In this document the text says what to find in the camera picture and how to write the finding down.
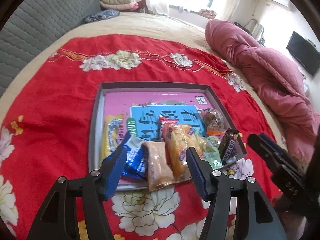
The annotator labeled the black television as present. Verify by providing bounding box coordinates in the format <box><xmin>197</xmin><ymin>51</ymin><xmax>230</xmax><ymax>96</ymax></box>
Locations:
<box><xmin>286</xmin><ymin>31</ymin><xmax>320</xmax><ymax>76</ymax></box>

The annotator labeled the red snack packet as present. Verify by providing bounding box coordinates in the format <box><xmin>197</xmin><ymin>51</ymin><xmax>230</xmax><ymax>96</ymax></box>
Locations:
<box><xmin>157</xmin><ymin>116</ymin><xmax>179</xmax><ymax>143</ymax></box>

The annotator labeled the grey quilted headboard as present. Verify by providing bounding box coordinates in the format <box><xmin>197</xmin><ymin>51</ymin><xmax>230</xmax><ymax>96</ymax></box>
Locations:
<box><xmin>0</xmin><ymin>0</ymin><xmax>105</xmax><ymax>98</ymax></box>

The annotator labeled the brown chocolate bar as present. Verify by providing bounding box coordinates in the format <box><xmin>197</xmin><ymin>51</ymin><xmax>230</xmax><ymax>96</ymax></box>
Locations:
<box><xmin>219</xmin><ymin>129</ymin><xmax>242</xmax><ymax>166</ymax></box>

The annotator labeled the red floral blanket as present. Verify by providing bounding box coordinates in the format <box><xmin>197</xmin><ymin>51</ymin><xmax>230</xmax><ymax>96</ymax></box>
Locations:
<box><xmin>0</xmin><ymin>34</ymin><xmax>285</xmax><ymax>240</ymax></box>

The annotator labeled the white wire rack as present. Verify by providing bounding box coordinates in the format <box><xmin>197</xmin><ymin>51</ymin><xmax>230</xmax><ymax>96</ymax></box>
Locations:
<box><xmin>246</xmin><ymin>19</ymin><xmax>266</xmax><ymax>41</ymax></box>

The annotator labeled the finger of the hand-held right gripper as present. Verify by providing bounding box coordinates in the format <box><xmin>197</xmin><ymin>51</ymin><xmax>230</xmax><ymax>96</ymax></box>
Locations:
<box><xmin>259</xmin><ymin>134</ymin><xmax>298</xmax><ymax>167</ymax></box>
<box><xmin>247</xmin><ymin>133</ymin><xmax>283</xmax><ymax>174</ymax></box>

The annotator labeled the light green snack packet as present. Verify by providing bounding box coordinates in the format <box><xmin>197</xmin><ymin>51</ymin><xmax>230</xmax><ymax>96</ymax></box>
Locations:
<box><xmin>195</xmin><ymin>130</ymin><xmax>223</xmax><ymax>170</ymax></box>

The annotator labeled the pink quilt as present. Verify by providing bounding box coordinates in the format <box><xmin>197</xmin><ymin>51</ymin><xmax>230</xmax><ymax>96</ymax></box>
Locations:
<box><xmin>205</xmin><ymin>19</ymin><xmax>320</xmax><ymax>166</ymax></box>

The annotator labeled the round cake with green label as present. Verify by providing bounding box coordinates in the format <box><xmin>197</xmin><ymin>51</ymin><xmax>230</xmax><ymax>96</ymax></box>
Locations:
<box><xmin>206</xmin><ymin>135</ymin><xmax>224</xmax><ymax>151</ymax></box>

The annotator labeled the black bag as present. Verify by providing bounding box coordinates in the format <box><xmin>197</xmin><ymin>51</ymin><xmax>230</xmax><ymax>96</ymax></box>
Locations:
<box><xmin>234</xmin><ymin>22</ymin><xmax>250</xmax><ymax>32</ymax></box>

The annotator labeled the beige snack packet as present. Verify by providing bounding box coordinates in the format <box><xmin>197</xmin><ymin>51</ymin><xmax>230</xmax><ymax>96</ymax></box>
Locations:
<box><xmin>142</xmin><ymin>140</ymin><xmax>176</xmax><ymax>192</ymax></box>

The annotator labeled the clear bag of brown cookies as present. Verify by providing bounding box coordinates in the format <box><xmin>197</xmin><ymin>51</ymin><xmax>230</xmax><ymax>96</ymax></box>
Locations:
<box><xmin>200</xmin><ymin>107</ymin><xmax>225</xmax><ymax>137</ymax></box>

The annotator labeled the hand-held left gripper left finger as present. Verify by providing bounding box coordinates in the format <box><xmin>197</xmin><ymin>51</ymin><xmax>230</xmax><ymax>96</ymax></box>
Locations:
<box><xmin>26</xmin><ymin>145</ymin><xmax>128</xmax><ymax>240</ymax></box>

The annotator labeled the blue snack packet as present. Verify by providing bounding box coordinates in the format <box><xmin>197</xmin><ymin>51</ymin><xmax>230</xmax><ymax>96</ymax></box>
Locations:
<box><xmin>120</xmin><ymin>131</ymin><xmax>151</xmax><ymax>180</ymax></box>

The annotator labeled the grey cardboard box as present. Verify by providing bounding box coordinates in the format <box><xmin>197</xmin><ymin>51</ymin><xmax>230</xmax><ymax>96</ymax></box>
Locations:
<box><xmin>88</xmin><ymin>81</ymin><xmax>248</xmax><ymax>192</ymax></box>

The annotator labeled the small pink cloth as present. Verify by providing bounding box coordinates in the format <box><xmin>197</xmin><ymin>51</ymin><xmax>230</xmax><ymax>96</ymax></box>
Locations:
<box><xmin>197</xmin><ymin>9</ymin><xmax>217</xmax><ymax>19</ymax></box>

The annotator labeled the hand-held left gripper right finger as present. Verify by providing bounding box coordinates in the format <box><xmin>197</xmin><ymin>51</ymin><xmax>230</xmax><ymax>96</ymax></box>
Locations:
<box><xmin>186</xmin><ymin>147</ymin><xmax>288</xmax><ymax>240</ymax></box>

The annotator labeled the clear bag of yellow chips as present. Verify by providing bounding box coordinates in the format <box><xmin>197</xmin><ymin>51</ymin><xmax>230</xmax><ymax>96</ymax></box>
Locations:
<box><xmin>164</xmin><ymin>124</ymin><xmax>208</xmax><ymax>182</ymax></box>

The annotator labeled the yellow snack packet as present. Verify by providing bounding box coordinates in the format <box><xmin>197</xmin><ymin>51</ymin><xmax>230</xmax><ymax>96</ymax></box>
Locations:
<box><xmin>101</xmin><ymin>115</ymin><xmax>125</xmax><ymax>158</ymax></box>

